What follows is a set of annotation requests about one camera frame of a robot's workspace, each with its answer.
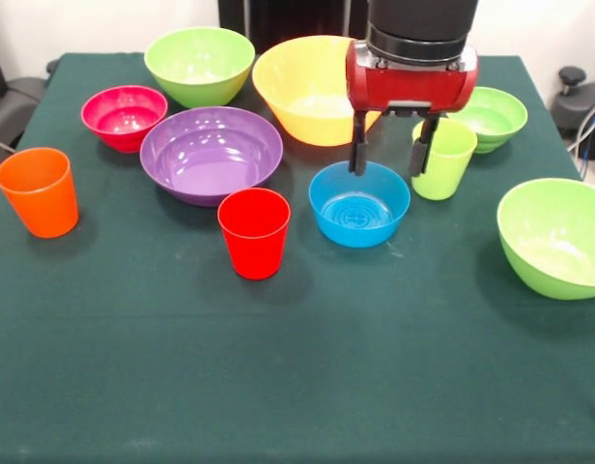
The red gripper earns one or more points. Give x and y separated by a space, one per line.
408 89

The blue bowl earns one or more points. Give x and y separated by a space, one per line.
360 232

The yellow-green cup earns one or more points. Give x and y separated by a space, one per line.
447 174

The large yellow bowl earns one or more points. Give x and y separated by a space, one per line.
302 121

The small green bowl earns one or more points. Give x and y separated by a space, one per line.
495 116

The red cup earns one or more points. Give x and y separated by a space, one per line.
254 251

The purple bowl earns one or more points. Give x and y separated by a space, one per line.
206 154

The large light green bowl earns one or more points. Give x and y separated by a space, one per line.
196 58
544 270

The black knobbed stand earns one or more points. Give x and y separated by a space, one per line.
573 77

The dark green tablecloth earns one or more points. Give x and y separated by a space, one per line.
297 362

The pink bowl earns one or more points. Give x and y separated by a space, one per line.
123 137

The small black armrest pad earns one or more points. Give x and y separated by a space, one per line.
52 66

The orange cup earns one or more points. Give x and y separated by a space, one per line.
41 208

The grey chair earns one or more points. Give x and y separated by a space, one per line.
10 111

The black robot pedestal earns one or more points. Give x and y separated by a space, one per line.
288 19

